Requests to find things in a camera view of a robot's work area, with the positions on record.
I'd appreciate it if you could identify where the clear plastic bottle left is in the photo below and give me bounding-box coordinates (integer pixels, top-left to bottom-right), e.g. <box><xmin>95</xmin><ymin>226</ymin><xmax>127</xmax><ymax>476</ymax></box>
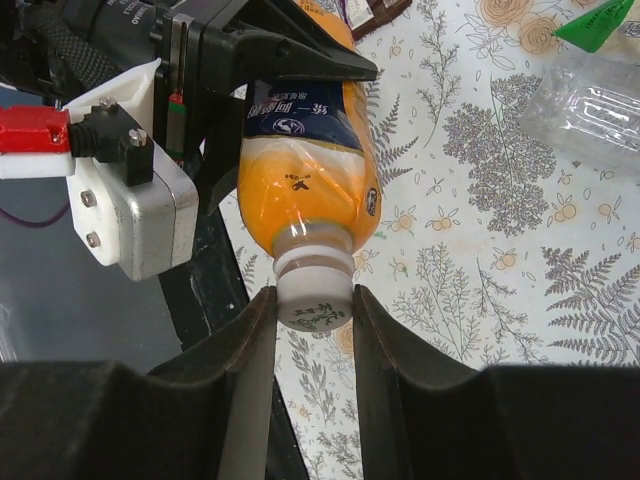
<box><xmin>520</xmin><ymin>51</ymin><xmax>639</xmax><ymax>179</ymax></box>

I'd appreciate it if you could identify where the floral table mat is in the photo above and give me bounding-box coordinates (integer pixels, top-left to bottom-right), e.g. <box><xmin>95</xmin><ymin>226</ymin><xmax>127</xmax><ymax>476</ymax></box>
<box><xmin>355</xmin><ymin>1</ymin><xmax>639</xmax><ymax>369</ymax></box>

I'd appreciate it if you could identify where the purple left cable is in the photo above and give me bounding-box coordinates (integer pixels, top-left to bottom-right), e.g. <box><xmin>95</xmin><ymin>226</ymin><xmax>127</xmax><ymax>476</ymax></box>
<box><xmin>0</xmin><ymin>202</ymin><xmax>71</xmax><ymax>229</ymax></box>

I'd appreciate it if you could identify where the white green printed cap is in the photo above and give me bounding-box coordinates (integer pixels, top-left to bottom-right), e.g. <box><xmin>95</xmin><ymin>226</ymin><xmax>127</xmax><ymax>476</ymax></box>
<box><xmin>276</xmin><ymin>266</ymin><xmax>353</xmax><ymax>333</ymax></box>

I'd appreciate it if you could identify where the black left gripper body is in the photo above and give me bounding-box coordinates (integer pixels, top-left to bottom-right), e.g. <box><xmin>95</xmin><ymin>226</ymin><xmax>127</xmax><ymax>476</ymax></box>
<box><xmin>151</xmin><ymin>1</ymin><xmax>250</xmax><ymax>155</ymax></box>

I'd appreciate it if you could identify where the orange milk tea bottle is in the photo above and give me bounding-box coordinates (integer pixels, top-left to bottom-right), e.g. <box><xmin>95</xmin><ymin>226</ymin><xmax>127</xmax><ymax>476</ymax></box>
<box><xmin>237</xmin><ymin>0</ymin><xmax>384</xmax><ymax>281</ymax></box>

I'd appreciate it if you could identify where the green chips bag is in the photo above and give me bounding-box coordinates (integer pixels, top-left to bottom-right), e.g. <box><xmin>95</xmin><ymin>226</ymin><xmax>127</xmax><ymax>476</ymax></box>
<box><xmin>554</xmin><ymin>0</ymin><xmax>639</xmax><ymax>65</ymax></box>

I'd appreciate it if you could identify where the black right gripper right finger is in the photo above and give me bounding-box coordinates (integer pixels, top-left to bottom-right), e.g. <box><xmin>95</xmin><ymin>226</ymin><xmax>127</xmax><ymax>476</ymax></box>
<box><xmin>353</xmin><ymin>286</ymin><xmax>639</xmax><ymax>479</ymax></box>

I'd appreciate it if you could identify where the brown chocolate bar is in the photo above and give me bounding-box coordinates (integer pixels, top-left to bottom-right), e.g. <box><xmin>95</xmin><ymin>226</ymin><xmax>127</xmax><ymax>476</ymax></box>
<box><xmin>338</xmin><ymin>0</ymin><xmax>412</xmax><ymax>41</ymax></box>

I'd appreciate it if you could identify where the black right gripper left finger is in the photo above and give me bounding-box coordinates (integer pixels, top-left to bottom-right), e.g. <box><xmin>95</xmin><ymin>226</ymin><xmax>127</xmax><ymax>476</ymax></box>
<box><xmin>1</xmin><ymin>287</ymin><xmax>276</xmax><ymax>479</ymax></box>

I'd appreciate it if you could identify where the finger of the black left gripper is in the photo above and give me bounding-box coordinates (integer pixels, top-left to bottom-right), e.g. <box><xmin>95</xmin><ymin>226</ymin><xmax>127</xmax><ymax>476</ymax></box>
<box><xmin>197</xmin><ymin>97</ymin><xmax>245</xmax><ymax>215</ymax></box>
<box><xmin>222</xmin><ymin>1</ymin><xmax>378</xmax><ymax>83</ymax></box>

